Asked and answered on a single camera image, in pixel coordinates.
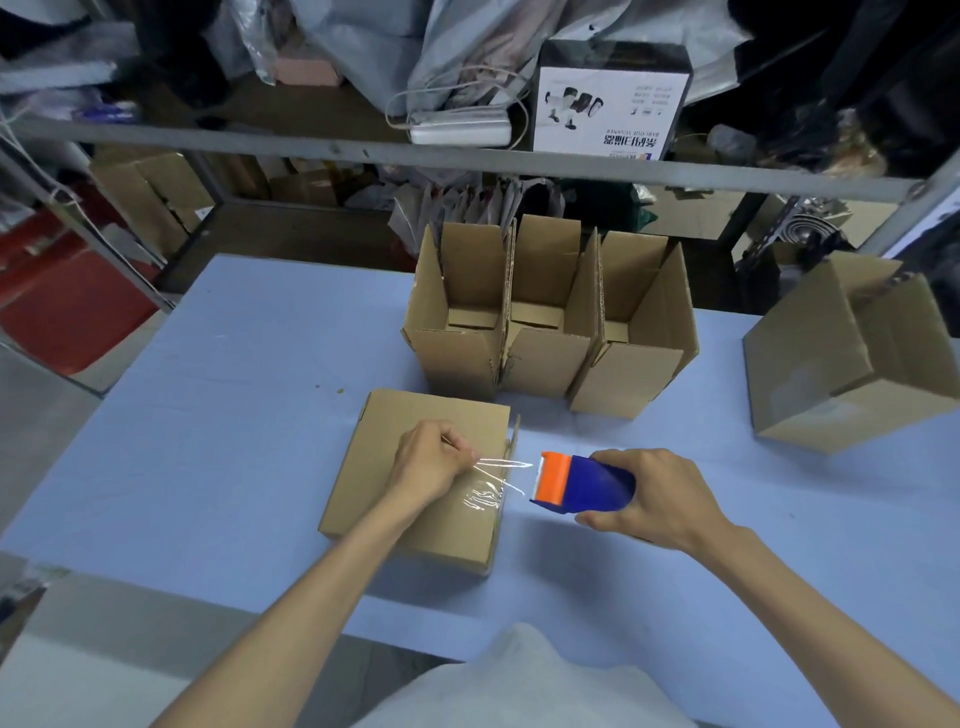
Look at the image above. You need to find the person's left hand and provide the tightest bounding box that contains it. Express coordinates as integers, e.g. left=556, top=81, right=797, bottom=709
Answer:
left=386, top=419, right=481, bottom=515

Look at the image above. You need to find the person's right hand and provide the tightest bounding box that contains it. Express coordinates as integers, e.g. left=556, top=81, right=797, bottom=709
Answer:
left=573, top=448, right=733, bottom=560

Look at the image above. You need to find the orange blue tape dispenser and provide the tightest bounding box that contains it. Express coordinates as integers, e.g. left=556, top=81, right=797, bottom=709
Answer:
left=528, top=451, right=637, bottom=517

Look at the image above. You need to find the plain brown cardboard box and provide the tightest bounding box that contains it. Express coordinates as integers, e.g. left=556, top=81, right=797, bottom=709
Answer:
left=742, top=251, right=960, bottom=457

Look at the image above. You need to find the large brown storage cardboard box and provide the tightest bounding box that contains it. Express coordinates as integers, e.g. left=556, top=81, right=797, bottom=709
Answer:
left=89, top=149, right=215, bottom=260

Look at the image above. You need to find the person's left forearm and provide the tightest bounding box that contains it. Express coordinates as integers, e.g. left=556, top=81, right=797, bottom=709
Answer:
left=149, top=487, right=421, bottom=728

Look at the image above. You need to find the person's right forearm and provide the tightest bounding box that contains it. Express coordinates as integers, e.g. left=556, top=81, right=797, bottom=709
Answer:
left=689, top=524, right=960, bottom=728

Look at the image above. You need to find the person's white shirt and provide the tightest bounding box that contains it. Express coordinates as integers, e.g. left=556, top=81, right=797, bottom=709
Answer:
left=352, top=622, right=699, bottom=728

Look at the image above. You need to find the bundle of grey paper bags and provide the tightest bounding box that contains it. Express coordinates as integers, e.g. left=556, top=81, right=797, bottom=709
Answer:
left=386, top=176, right=526, bottom=256

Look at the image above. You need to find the dark green bag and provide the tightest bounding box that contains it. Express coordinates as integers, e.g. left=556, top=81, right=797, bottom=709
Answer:
left=562, top=179, right=658, bottom=234

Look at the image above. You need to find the silver reflective roll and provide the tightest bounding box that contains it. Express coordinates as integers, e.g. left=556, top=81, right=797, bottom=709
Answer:
left=779, top=198, right=856, bottom=249

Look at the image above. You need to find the white power strip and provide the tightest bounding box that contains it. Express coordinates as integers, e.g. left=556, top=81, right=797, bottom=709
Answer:
left=407, top=107, right=514, bottom=148

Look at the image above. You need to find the white glossy cabinet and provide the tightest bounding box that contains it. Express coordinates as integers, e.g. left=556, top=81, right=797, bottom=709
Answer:
left=0, top=569, right=376, bottom=728

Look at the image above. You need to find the grey metal shelving rack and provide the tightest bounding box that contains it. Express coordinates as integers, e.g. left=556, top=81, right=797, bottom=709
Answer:
left=0, top=112, right=960, bottom=399

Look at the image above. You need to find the red plastic stool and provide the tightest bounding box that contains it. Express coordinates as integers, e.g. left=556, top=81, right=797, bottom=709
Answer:
left=0, top=187, right=163, bottom=378

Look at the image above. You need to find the white black printed box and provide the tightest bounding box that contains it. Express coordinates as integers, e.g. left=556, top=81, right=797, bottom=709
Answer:
left=532, top=38, right=695, bottom=161

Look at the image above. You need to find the pile of grey plastic mailers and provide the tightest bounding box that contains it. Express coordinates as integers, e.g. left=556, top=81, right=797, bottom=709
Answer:
left=288, top=0, right=751, bottom=114

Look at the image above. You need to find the white perforated rack post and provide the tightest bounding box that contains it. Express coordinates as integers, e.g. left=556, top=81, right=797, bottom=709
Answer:
left=862, top=149, right=960, bottom=260

